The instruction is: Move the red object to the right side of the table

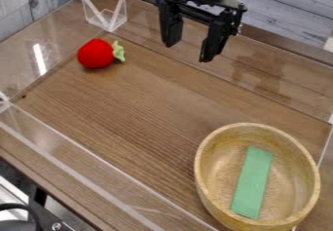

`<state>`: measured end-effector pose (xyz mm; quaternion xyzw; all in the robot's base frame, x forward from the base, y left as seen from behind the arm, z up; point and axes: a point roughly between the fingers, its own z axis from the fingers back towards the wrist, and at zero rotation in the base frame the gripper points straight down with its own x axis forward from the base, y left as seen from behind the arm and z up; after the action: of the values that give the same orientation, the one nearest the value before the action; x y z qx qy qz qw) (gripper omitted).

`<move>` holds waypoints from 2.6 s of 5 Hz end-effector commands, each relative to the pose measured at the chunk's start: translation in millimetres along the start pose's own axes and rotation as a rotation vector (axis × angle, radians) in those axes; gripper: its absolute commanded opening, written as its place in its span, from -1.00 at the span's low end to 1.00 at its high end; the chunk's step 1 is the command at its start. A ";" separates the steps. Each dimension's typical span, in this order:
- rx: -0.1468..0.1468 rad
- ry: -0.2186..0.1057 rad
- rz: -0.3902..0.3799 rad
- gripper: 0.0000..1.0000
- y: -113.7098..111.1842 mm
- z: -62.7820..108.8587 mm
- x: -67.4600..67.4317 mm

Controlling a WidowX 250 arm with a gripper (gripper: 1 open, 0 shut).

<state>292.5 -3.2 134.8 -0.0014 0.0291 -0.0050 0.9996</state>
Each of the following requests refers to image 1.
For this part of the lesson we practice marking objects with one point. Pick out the clear acrylic corner bracket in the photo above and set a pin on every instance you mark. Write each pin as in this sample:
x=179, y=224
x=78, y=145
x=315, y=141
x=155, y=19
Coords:
x=106, y=19

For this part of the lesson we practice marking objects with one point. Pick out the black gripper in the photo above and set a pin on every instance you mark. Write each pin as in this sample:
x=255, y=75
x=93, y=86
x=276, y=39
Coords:
x=204, y=11

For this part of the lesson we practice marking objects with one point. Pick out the clear acrylic front wall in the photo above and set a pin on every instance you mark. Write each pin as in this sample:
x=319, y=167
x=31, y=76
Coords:
x=115, y=201

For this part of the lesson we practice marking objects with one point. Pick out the wooden bowl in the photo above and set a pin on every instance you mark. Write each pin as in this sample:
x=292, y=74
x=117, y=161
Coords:
x=292, y=187

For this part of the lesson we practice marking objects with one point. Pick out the green rectangular block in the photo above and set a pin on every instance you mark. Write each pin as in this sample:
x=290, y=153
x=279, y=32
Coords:
x=252, y=183

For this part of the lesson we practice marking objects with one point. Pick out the red plush strawberry toy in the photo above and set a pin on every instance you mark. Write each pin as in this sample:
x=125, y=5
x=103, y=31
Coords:
x=98, y=53

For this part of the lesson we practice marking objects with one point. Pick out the black metal table mount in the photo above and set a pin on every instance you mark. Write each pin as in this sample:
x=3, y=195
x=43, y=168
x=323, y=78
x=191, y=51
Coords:
x=49, y=220

